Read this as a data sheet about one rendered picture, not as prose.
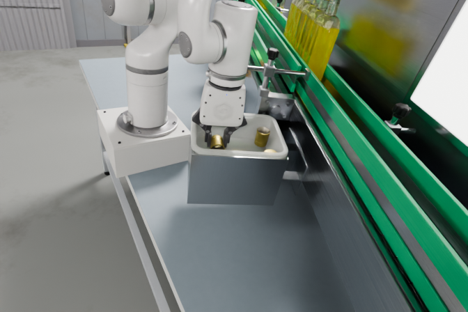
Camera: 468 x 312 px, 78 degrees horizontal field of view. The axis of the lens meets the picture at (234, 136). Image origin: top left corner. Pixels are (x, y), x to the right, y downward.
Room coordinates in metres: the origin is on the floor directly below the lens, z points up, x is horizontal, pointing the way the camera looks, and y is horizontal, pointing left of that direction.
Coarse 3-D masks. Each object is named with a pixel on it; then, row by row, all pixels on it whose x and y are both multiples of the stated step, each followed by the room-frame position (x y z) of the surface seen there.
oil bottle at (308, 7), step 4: (308, 4) 0.93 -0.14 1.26; (312, 4) 0.92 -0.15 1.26; (304, 8) 0.93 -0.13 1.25; (308, 8) 0.91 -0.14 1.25; (312, 8) 0.91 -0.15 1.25; (304, 12) 0.92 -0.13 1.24; (308, 12) 0.91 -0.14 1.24; (300, 16) 0.95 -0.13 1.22; (304, 16) 0.91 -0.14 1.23; (300, 20) 0.94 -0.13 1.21; (304, 20) 0.91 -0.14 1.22; (300, 24) 0.93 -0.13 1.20; (300, 28) 0.92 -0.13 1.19; (296, 32) 0.94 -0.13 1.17; (300, 32) 0.91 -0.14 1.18; (296, 36) 0.93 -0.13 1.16; (300, 36) 0.91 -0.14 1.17; (296, 40) 0.93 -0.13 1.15; (292, 44) 0.95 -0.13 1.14; (296, 44) 0.92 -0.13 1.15; (296, 48) 0.91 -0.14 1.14
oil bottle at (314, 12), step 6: (312, 12) 0.87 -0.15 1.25; (318, 12) 0.86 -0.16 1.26; (324, 12) 0.86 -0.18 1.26; (306, 18) 0.89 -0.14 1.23; (312, 18) 0.86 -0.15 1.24; (306, 24) 0.88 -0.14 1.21; (312, 24) 0.85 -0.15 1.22; (306, 30) 0.87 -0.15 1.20; (306, 36) 0.86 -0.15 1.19; (300, 42) 0.89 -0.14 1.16; (306, 42) 0.85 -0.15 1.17; (300, 48) 0.88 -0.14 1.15; (300, 54) 0.86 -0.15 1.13
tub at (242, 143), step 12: (252, 120) 0.67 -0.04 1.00; (264, 120) 0.68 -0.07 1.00; (192, 132) 0.54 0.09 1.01; (204, 132) 0.64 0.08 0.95; (216, 132) 0.64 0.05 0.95; (240, 132) 0.66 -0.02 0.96; (252, 132) 0.67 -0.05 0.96; (276, 132) 0.61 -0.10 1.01; (192, 144) 0.50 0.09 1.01; (204, 144) 0.60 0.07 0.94; (228, 144) 0.62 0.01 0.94; (240, 144) 0.63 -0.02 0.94; (252, 144) 0.64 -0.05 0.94; (276, 144) 0.59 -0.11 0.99; (240, 156) 0.50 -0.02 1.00; (252, 156) 0.50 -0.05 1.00; (264, 156) 0.51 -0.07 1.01; (276, 156) 0.52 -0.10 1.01
